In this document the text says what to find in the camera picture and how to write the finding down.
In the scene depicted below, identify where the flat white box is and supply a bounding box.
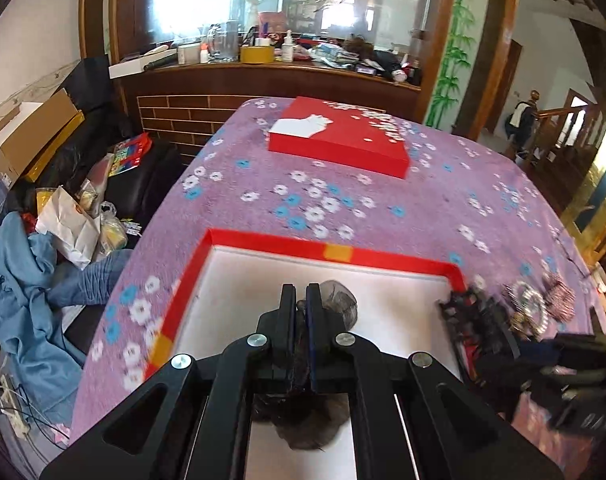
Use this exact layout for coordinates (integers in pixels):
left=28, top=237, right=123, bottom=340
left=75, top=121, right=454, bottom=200
left=108, top=49, right=179, bottom=80

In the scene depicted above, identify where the red plaid scrunchie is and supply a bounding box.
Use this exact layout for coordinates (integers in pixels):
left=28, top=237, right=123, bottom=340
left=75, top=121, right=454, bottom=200
left=543, top=272, right=577, bottom=323

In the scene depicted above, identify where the purple floral tablecloth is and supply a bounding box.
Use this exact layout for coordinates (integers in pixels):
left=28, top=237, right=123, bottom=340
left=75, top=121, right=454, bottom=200
left=68, top=96, right=606, bottom=461

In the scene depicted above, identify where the wood framed glass partition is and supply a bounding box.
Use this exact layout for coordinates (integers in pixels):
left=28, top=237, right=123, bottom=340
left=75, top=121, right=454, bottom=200
left=80, top=0, right=520, bottom=127

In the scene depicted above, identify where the blue cloth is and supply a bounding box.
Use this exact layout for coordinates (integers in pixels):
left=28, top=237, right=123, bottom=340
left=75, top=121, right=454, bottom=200
left=0, top=210, right=134, bottom=426

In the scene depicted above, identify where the black sofa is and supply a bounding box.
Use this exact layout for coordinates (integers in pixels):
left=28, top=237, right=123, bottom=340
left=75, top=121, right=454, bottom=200
left=48, top=57, right=185, bottom=242

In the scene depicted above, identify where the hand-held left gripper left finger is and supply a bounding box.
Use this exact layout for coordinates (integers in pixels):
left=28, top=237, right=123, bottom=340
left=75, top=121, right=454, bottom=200
left=39, top=284, right=304, bottom=480

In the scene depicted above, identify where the colourful picture book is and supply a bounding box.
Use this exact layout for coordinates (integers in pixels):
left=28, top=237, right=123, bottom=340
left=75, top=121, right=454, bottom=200
left=108, top=134, right=152, bottom=179

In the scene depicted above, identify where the white paper bag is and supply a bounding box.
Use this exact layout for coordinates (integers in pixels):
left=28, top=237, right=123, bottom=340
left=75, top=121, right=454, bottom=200
left=36, top=186, right=102, bottom=271

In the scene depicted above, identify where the dark backpack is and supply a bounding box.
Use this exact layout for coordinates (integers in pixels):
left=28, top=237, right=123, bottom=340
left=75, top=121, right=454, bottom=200
left=505, top=91, right=540, bottom=153

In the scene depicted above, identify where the red gift box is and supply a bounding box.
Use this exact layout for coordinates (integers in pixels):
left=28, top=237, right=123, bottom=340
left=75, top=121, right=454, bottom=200
left=144, top=228, right=484, bottom=480

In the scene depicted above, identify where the wooden staircase railing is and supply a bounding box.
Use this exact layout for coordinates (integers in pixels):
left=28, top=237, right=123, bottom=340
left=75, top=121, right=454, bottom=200
left=528, top=89, right=606, bottom=213

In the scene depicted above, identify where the yellow tape roll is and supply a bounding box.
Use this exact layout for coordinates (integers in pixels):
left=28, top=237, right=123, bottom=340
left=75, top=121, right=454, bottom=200
left=240, top=45, right=275, bottom=65

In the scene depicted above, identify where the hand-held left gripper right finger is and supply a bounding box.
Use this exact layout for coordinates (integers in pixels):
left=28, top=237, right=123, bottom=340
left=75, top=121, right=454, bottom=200
left=304, top=283, right=564, bottom=480

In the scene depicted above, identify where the brown cardboard box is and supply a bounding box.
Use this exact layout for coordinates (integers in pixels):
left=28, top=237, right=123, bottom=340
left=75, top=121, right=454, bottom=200
left=0, top=89, right=81, bottom=186

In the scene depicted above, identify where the black tube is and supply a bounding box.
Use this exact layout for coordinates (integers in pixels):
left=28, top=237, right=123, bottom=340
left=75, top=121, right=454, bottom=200
left=143, top=55, right=178, bottom=72

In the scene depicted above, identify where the bamboo wall painting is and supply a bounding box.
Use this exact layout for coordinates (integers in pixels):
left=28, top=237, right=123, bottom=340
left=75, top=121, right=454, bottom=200
left=425, top=0, right=491, bottom=128

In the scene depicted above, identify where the white pearl bracelet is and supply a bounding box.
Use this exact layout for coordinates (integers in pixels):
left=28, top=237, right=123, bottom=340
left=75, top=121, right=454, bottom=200
left=505, top=280, right=548, bottom=335

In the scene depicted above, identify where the dark sheer scrunchie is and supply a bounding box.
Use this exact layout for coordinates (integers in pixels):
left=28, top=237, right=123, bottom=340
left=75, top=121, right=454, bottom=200
left=253, top=280, right=359, bottom=452

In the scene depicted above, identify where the flat yellow box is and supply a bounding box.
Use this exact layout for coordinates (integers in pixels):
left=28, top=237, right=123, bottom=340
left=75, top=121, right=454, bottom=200
left=26, top=110, right=86, bottom=183

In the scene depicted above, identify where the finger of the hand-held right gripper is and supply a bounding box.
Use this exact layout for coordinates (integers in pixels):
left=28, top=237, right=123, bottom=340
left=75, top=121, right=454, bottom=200
left=500, top=327, right=564, bottom=391

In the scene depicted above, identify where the red box lid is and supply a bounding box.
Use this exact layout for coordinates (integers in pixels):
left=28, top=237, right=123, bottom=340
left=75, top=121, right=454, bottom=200
left=268, top=96, right=410, bottom=178

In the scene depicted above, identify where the dark cloth bundle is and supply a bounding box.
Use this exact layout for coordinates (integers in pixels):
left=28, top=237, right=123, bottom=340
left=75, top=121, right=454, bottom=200
left=368, top=49, right=424, bottom=87

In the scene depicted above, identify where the wooden ledge with brick front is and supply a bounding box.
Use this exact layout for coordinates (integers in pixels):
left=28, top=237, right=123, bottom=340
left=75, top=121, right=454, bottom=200
left=118, top=60, right=425, bottom=161

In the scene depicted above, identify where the white power strip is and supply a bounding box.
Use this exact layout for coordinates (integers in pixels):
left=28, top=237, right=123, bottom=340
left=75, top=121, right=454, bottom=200
left=0, top=375, right=30, bottom=437

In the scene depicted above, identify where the glass pitcher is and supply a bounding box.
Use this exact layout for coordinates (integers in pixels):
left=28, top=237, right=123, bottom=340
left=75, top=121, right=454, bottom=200
left=208, top=21, right=240, bottom=63

